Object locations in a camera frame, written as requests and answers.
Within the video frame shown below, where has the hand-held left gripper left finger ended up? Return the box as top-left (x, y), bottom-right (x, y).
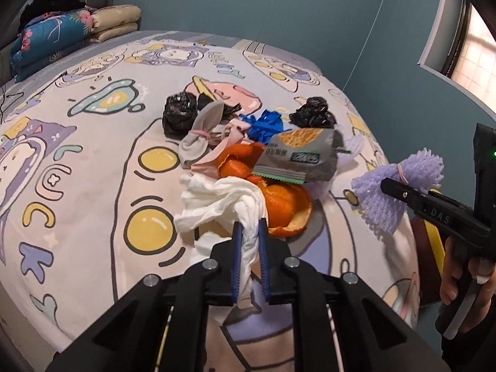
top-left (46, 221), bottom-right (249, 372)

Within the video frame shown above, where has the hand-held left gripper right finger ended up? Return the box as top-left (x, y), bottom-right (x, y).
top-left (258, 218), bottom-right (450, 372)

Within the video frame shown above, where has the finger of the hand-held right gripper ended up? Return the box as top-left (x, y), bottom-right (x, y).
top-left (380, 178), bottom-right (429, 207)

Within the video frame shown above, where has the orange peel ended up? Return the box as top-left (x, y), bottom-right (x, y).
top-left (216, 142), bottom-right (268, 181)
top-left (248, 176), bottom-right (312, 238)

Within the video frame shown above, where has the white tissue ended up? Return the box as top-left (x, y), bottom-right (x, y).
top-left (173, 174), bottom-right (270, 311)

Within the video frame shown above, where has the brown bin with yellow rim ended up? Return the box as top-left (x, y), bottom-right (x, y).
top-left (411, 188), bottom-right (446, 307)

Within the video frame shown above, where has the grey green snack wrapper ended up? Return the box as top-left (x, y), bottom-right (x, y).
top-left (252, 128), bottom-right (345, 184)

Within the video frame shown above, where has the blue rubber glove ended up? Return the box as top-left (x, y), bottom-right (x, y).
top-left (239, 109), bottom-right (291, 142)

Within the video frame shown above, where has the person's right hand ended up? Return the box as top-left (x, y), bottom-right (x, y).
top-left (440, 236), bottom-right (496, 334)

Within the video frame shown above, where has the crumpled black plastic bag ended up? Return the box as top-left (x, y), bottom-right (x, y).
top-left (162, 92), bottom-right (241, 137)
top-left (289, 96), bottom-right (336, 129)

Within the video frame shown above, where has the grey sock with pink band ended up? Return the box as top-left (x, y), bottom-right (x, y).
top-left (178, 100), bottom-right (225, 169)

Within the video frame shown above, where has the pink cloth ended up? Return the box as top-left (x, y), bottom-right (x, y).
top-left (190, 118), bottom-right (252, 175)

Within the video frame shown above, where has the window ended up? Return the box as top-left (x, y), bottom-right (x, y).
top-left (442, 2), bottom-right (496, 91)

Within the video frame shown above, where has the cartoon printed bed sheet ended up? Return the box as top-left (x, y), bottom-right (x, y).
top-left (0, 29), bottom-right (423, 372)

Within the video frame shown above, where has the beige folded quilt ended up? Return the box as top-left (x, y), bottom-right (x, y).
top-left (87, 5), bottom-right (142, 44)

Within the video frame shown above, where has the blue floral folded quilt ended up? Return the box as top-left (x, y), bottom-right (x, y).
top-left (10, 8), bottom-right (97, 82)

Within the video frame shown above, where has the black clothing pile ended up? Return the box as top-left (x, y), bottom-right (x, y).
top-left (19, 0), bottom-right (86, 28)

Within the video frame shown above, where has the thin white wall cable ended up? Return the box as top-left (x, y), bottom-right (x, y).
top-left (344, 0), bottom-right (391, 91)

